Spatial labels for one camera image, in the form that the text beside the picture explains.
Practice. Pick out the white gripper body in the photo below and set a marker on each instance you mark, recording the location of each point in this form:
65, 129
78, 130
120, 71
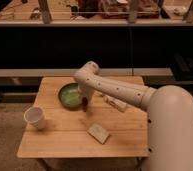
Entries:
87, 92

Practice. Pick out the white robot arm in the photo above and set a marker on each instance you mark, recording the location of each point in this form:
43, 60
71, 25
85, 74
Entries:
169, 111

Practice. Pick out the green ceramic bowl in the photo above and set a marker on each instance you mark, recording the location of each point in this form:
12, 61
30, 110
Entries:
69, 96

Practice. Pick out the wooden table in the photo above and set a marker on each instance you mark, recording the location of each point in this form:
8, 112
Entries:
65, 134

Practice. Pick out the white paper cup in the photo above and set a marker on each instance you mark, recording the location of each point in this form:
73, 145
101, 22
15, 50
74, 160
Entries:
35, 117

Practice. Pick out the brown tray on shelf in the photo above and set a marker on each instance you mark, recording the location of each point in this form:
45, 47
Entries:
121, 8

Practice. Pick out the wooden background shelf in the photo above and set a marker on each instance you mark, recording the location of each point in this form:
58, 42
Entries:
86, 13

